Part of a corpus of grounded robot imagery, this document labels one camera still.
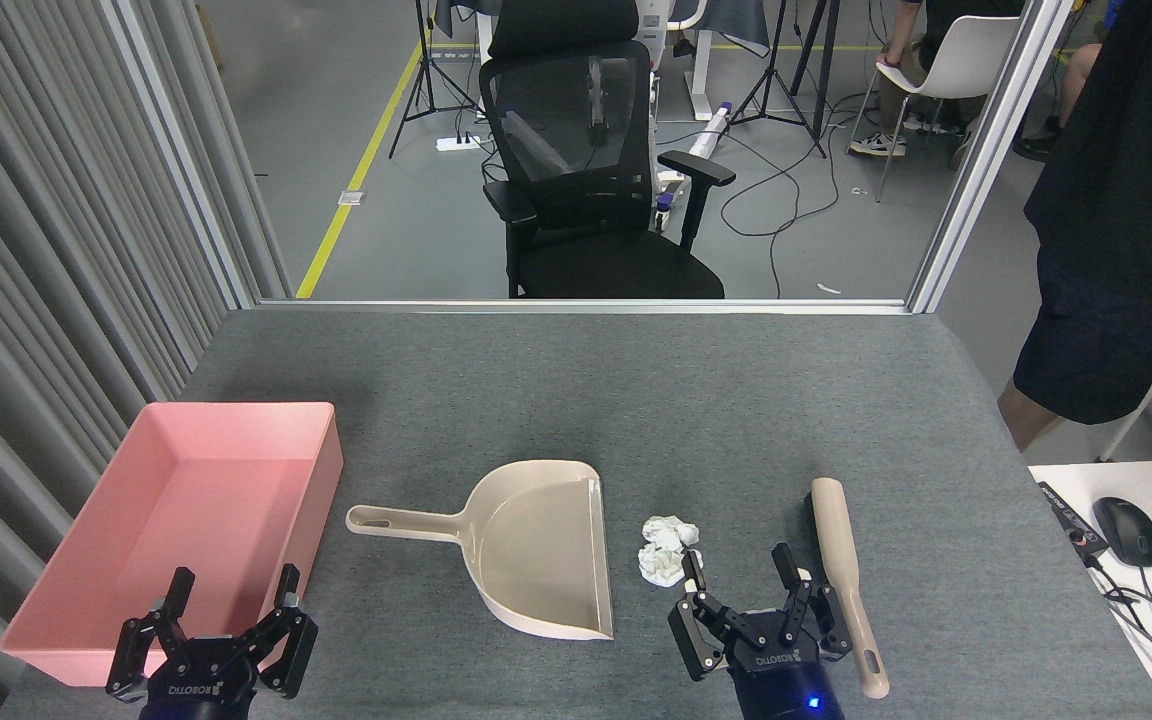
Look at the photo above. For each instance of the floor socket plate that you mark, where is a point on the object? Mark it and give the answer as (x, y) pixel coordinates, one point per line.
(352, 198)

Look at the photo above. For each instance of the person in black shirt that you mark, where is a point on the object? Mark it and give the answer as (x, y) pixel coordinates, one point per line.
(1126, 200)

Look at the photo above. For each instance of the white plastic chair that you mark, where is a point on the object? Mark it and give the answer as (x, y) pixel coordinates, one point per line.
(966, 60)

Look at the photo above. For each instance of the wide silver frame post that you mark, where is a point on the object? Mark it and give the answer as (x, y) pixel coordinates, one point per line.
(996, 150)

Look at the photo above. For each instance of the black tripod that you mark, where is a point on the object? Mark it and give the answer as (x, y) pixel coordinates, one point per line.
(426, 70)
(771, 80)

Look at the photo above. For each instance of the white and purple tube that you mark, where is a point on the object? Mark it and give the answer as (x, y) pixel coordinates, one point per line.
(708, 132)

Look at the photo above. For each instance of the pink plastic bin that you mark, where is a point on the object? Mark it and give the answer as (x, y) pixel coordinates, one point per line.
(186, 540)

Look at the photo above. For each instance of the slim silver frame post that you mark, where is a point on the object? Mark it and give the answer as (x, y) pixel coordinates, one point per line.
(181, 150)

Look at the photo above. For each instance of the silver frame rail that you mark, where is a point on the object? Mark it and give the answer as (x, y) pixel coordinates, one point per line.
(586, 306)

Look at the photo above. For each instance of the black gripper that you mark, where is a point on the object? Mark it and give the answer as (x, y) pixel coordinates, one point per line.
(781, 680)
(198, 685)

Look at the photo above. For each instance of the person on white chair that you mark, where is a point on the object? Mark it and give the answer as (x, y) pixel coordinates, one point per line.
(901, 90)

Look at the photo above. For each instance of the white paper ball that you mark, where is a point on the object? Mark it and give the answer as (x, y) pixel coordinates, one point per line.
(669, 530)
(661, 568)

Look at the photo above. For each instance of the black mesh office chair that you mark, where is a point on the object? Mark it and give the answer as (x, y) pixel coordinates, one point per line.
(576, 150)

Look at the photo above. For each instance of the grey pleated curtain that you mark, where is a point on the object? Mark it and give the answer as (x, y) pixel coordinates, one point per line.
(26, 250)

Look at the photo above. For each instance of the beige plastic dustpan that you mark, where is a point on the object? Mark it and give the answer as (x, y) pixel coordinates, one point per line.
(536, 550)

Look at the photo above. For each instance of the white desk stand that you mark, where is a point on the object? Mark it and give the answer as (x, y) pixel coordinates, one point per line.
(701, 70)

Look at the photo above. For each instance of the beige hand brush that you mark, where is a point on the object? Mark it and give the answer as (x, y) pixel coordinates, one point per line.
(834, 530)

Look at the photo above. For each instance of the black computer mouse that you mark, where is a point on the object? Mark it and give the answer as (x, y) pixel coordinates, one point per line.
(1126, 530)

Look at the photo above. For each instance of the white power strip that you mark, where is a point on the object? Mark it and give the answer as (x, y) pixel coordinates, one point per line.
(458, 143)

